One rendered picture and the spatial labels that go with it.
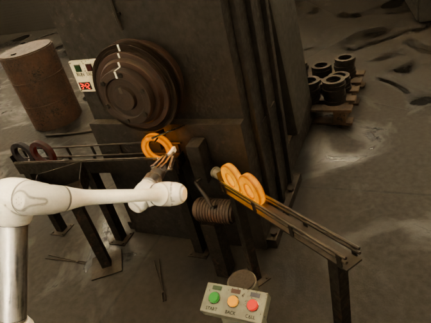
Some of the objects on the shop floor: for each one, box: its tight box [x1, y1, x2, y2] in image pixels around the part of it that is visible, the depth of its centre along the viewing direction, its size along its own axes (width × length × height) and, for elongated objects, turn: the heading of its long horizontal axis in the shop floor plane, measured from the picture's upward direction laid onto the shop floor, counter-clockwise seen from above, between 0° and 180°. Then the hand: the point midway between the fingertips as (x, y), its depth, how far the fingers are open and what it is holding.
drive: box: [268, 0, 315, 170], centre depth 303 cm, size 104×95×178 cm
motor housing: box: [192, 197, 235, 278], centre depth 226 cm, size 13×22×54 cm, turn 86°
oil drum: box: [0, 39, 82, 131], centre depth 473 cm, size 59×59×89 cm
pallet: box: [305, 53, 366, 126], centre depth 387 cm, size 120×82×44 cm
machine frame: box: [44, 0, 302, 250], centre depth 249 cm, size 73×108×176 cm
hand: (172, 152), depth 219 cm, fingers closed
